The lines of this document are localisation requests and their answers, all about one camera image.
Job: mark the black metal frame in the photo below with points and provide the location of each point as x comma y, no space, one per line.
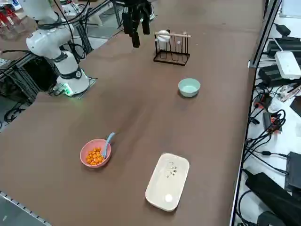
35,73

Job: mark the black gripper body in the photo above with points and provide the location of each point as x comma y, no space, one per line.
135,3

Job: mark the pink bowl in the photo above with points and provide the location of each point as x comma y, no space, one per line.
84,160

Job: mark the black power adapter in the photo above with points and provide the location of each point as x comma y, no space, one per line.
270,75

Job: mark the orange popcorn heap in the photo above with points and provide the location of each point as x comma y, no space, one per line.
94,156

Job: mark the red and black connector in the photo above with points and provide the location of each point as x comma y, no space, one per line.
262,101

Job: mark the clear rack with red parts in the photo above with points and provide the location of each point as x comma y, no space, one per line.
10,23

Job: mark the green bowl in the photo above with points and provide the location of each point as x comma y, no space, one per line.
188,88

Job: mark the white cup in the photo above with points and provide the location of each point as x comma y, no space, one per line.
163,35

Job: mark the cream rectangular tray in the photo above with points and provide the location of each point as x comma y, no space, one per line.
167,183

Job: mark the blue plastic spoon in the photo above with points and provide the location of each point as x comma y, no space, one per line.
107,144

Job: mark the black flat box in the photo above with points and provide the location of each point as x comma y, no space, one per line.
294,171

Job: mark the aluminium table edge rail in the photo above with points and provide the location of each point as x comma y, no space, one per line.
21,204

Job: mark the large black case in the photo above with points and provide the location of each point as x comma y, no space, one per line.
270,190

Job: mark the aluminium camera post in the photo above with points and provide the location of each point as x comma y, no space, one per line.
263,35

